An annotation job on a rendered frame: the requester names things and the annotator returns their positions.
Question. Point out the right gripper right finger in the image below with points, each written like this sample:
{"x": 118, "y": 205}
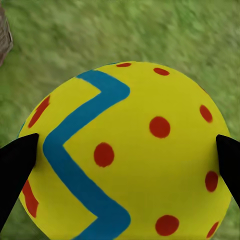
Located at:
{"x": 229, "y": 164}

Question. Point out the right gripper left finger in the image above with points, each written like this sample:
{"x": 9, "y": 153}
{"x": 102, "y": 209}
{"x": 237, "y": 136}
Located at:
{"x": 17, "y": 160}

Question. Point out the wicker basket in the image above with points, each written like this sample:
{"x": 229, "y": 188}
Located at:
{"x": 6, "y": 36}

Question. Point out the easter egg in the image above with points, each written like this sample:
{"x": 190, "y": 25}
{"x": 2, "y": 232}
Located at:
{"x": 126, "y": 151}

